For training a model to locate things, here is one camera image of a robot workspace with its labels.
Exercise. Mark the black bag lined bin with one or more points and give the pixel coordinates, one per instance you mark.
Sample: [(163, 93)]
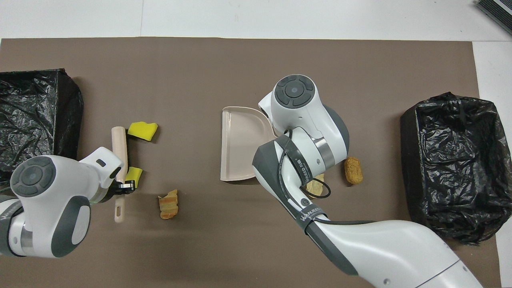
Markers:
[(40, 100), (448, 180)]

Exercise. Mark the brown paper table mat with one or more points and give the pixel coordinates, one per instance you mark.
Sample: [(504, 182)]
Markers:
[(256, 52)]

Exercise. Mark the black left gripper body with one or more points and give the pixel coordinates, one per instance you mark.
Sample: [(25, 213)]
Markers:
[(112, 190)]

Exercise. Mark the beige hand brush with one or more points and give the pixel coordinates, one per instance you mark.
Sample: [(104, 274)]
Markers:
[(119, 144)]

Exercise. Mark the orange striped sponge scrap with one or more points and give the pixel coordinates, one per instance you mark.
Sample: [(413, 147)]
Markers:
[(168, 204)]

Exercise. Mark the beige plastic dustpan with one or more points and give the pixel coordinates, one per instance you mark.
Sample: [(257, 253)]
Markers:
[(240, 148)]

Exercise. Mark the large yellow sponge chunk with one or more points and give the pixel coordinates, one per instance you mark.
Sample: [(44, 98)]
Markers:
[(144, 130)]

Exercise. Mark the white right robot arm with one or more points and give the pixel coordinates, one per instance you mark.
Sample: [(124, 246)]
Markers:
[(380, 248)]

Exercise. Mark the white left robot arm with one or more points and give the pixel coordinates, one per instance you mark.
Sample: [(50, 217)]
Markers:
[(52, 200)]

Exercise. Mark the cream sponge scrap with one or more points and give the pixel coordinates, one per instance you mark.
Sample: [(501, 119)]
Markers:
[(316, 189)]

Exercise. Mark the brown oval sponge scrap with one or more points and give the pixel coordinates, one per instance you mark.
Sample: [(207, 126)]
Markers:
[(353, 170)]

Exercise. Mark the dark grey ribbed device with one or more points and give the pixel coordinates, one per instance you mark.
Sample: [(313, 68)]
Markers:
[(498, 10)]

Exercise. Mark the small yellow sponge chunk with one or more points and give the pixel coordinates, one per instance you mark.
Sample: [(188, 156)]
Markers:
[(134, 174)]

